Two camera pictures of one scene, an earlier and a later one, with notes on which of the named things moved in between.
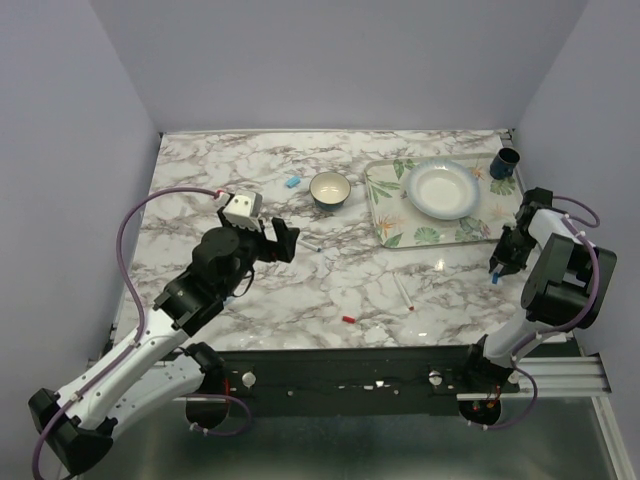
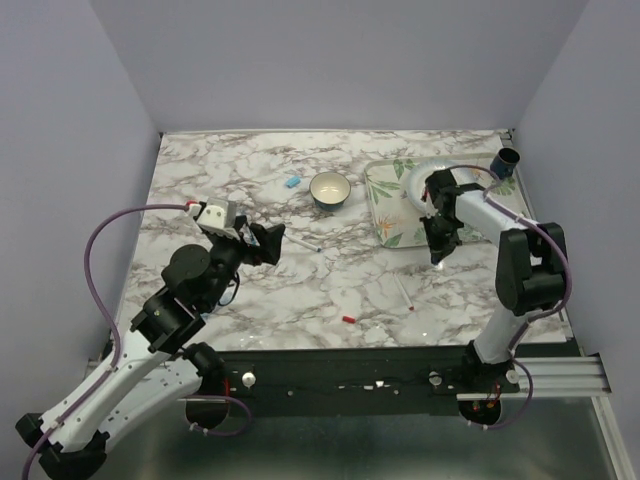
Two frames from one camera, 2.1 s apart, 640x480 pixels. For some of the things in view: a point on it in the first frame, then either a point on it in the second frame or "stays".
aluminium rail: [554, 376] stays
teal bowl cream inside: [329, 190] stays
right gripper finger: [508, 270] to [446, 251]
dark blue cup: [504, 163] stays
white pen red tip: [406, 301] stays
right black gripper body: [514, 247] to [441, 231]
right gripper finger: [493, 262] to [436, 257]
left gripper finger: [287, 239] to [270, 241]
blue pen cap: [293, 181] stays
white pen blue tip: [310, 246] stays
